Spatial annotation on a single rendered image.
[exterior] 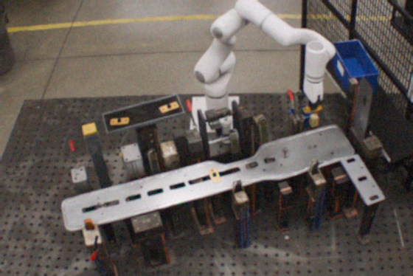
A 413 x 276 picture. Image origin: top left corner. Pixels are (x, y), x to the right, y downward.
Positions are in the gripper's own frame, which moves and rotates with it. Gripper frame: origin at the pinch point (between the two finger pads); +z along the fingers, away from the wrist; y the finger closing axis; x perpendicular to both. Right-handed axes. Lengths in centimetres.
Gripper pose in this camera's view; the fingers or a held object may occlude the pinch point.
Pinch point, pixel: (313, 104)
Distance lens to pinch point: 243.5
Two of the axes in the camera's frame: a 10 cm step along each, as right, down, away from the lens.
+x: 9.5, -2.6, 1.6
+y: 3.0, 6.6, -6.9
